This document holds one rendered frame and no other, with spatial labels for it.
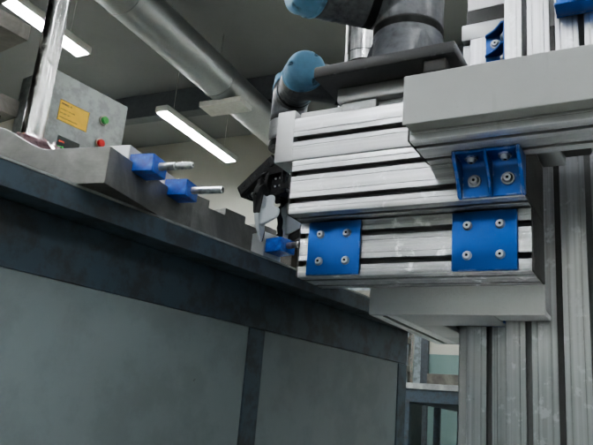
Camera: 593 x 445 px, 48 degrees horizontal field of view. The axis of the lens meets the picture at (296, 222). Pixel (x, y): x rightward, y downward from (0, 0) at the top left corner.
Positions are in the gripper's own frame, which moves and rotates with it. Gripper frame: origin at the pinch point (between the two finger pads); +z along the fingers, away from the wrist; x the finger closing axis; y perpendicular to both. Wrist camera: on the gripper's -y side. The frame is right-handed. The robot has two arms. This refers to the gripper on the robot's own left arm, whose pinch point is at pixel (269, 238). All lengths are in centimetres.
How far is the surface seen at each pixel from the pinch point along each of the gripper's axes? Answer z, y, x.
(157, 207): 3.4, 5.9, -31.6
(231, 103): -269, -389, 319
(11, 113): -40, -84, -20
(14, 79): -346, -706, 226
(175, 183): -1.4, 6.0, -28.9
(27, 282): 19, 3, -48
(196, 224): 1.2, -2.7, -16.6
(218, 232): 1.0, -3.3, -10.5
